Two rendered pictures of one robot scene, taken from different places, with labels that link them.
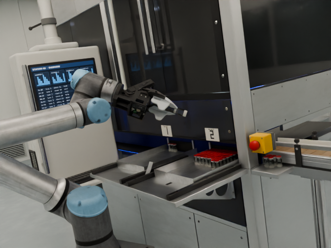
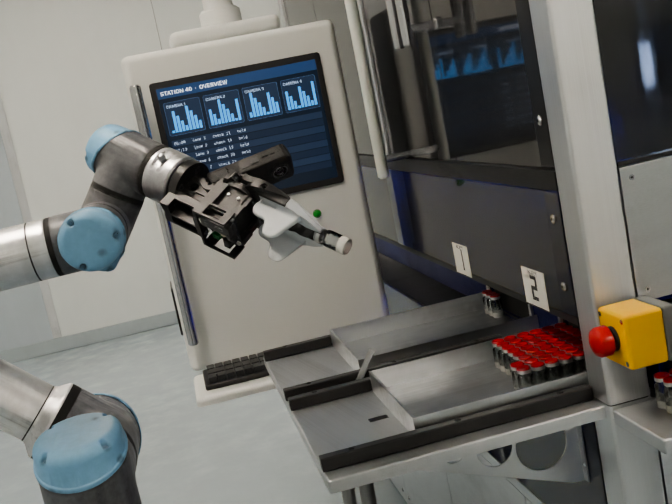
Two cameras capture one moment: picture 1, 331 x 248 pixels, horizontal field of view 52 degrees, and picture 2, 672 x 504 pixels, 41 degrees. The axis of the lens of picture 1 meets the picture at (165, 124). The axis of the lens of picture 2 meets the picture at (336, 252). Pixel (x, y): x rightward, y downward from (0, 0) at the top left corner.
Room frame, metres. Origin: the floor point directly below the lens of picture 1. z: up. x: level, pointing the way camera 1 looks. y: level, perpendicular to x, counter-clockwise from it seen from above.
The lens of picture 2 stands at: (0.16, -0.56, 1.36)
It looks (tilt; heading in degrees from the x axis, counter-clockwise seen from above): 9 degrees down; 27
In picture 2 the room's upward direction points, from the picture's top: 11 degrees counter-clockwise
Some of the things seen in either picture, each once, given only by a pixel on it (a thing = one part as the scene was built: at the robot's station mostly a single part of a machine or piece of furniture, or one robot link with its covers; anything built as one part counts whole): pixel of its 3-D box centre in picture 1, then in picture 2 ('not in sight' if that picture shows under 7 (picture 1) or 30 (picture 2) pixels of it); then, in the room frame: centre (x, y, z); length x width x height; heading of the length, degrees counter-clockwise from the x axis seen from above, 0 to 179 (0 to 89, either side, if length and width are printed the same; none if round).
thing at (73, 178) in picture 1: (89, 175); (290, 356); (1.89, 0.48, 0.82); 0.40 x 0.14 x 0.02; 126
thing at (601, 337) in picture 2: (254, 145); (605, 340); (1.31, -0.34, 1.00); 0.04 x 0.04 x 0.04; 37
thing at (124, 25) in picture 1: (133, 44); (395, 16); (1.96, 0.11, 1.51); 0.47 x 0.01 x 0.59; 37
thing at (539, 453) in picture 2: (126, 168); (414, 343); (2.21, 0.31, 0.73); 1.98 x 0.01 x 0.25; 37
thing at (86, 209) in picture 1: (88, 211); (87, 475); (1.00, 0.28, 0.96); 0.13 x 0.12 x 0.14; 34
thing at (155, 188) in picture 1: (167, 170); (423, 376); (1.56, 0.03, 0.87); 0.70 x 0.48 x 0.02; 37
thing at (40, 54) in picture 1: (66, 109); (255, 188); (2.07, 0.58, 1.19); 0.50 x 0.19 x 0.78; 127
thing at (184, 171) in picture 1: (201, 166); (494, 376); (1.47, -0.13, 0.90); 0.34 x 0.26 x 0.04; 127
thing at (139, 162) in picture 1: (156, 157); (429, 331); (1.74, 0.07, 0.90); 0.34 x 0.26 x 0.04; 127
